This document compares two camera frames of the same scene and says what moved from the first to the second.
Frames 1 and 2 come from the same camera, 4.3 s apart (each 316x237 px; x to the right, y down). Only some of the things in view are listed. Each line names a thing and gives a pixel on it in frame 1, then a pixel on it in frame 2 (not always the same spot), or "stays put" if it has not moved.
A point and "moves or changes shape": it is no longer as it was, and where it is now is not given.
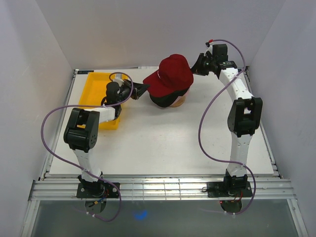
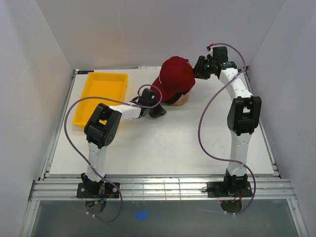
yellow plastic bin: x=94 y=91 stays put
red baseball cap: x=174 y=75 moves or changes shape
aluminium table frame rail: x=66 y=189 stays put
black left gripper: x=138 y=89 to x=158 y=111
